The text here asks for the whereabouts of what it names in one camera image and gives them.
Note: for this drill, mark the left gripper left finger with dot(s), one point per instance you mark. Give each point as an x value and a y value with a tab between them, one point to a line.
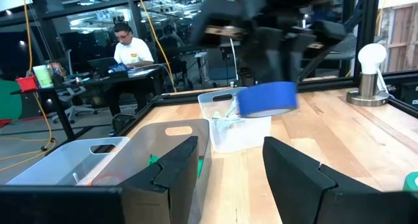
176	171

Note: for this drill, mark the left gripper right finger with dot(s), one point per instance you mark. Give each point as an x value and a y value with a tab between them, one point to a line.
294	185

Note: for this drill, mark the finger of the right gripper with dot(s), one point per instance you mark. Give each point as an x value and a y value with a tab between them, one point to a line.
267	60
295	64

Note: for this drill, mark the blue tape roll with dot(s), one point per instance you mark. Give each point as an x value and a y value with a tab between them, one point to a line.
267	96

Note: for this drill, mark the clear plastic bin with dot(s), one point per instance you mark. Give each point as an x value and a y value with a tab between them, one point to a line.
49	165
241	136

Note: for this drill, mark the green tape roll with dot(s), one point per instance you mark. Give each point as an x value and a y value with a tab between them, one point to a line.
412	182

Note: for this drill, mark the dark translucent plastic bin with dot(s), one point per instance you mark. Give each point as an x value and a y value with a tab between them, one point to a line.
147	142

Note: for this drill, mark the person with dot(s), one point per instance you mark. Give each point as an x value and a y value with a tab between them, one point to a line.
170	38
134	52

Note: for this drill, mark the white bulb table lamp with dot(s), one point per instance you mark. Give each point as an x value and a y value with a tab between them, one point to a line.
371	59

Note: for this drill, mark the wooden panel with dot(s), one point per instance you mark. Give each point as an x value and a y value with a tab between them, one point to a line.
398	38

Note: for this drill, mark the blue book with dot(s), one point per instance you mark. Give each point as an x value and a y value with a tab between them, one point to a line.
118	68

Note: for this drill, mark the black desk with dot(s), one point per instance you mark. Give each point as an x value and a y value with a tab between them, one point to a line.
98	81

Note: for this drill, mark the black laptop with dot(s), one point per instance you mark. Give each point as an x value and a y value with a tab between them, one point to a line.
102	65

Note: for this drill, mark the grey office chair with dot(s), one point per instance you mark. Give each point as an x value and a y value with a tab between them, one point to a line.
70	93

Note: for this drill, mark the colourful packet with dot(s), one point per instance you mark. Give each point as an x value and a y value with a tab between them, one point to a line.
57	70

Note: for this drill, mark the red container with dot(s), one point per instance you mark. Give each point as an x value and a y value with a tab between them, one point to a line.
26	83

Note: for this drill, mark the green seat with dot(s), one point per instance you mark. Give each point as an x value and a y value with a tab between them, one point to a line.
9	100

